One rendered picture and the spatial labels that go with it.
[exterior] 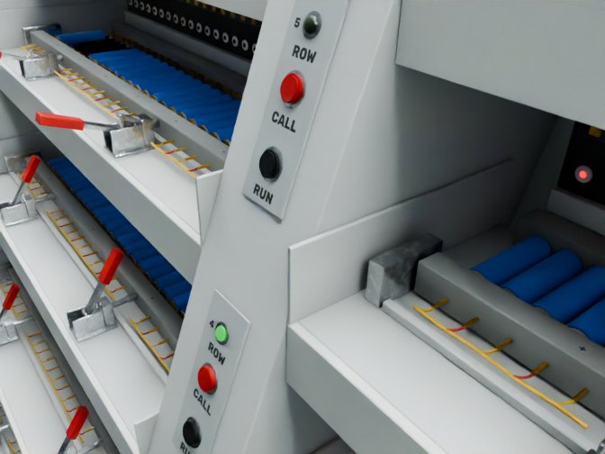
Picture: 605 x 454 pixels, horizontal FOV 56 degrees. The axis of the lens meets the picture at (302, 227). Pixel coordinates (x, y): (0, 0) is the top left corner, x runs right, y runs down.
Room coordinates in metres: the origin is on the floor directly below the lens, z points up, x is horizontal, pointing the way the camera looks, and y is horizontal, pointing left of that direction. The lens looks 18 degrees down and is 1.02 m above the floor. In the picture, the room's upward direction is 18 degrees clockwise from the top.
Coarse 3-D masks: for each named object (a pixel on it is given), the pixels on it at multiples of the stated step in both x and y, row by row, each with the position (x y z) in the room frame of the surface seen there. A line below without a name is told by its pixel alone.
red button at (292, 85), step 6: (288, 78) 0.31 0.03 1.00; (294, 78) 0.31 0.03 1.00; (300, 78) 0.31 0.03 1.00; (282, 84) 0.32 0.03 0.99; (288, 84) 0.31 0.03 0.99; (294, 84) 0.31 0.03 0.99; (300, 84) 0.31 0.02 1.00; (282, 90) 0.31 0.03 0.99; (288, 90) 0.31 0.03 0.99; (294, 90) 0.31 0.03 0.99; (300, 90) 0.31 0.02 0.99; (282, 96) 0.31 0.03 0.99; (288, 96) 0.31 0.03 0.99; (294, 96) 0.31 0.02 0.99; (288, 102) 0.31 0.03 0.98; (294, 102) 0.31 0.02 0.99
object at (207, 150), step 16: (32, 32) 0.79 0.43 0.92; (32, 48) 0.76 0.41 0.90; (48, 48) 0.74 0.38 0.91; (64, 48) 0.72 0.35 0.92; (64, 64) 0.70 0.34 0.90; (80, 64) 0.65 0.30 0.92; (96, 64) 0.66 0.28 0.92; (96, 80) 0.62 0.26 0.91; (112, 80) 0.60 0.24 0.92; (112, 96) 0.59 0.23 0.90; (128, 96) 0.55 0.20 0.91; (144, 96) 0.56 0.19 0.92; (112, 112) 0.55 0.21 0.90; (128, 112) 0.56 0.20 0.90; (144, 112) 0.53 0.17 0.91; (160, 112) 0.52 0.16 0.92; (160, 128) 0.51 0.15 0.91; (176, 128) 0.48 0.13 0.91; (192, 128) 0.48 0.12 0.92; (160, 144) 0.48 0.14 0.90; (176, 144) 0.49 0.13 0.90; (192, 144) 0.46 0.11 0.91; (208, 144) 0.45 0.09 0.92; (224, 144) 0.46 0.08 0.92; (208, 160) 0.45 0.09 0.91; (224, 160) 0.43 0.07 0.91; (192, 176) 0.43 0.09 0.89
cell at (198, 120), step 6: (234, 108) 0.55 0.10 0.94; (204, 114) 0.53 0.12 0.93; (210, 114) 0.53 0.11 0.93; (216, 114) 0.53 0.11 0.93; (222, 114) 0.54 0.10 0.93; (228, 114) 0.54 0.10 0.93; (234, 114) 0.54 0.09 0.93; (198, 120) 0.52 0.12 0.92; (204, 120) 0.52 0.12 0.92; (210, 120) 0.53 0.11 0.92; (216, 120) 0.53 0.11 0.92
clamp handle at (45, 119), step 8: (40, 112) 0.44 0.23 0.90; (40, 120) 0.43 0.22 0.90; (48, 120) 0.44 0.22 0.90; (56, 120) 0.44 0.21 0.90; (64, 120) 0.44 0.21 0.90; (72, 120) 0.45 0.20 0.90; (80, 120) 0.46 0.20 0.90; (120, 120) 0.48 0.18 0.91; (72, 128) 0.45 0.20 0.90; (80, 128) 0.45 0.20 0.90; (88, 128) 0.46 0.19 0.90; (96, 128) 0.47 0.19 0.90; (104, 128) 0.47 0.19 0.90; (112, 128) 0.47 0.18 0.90; (120, 128) 0.48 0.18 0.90
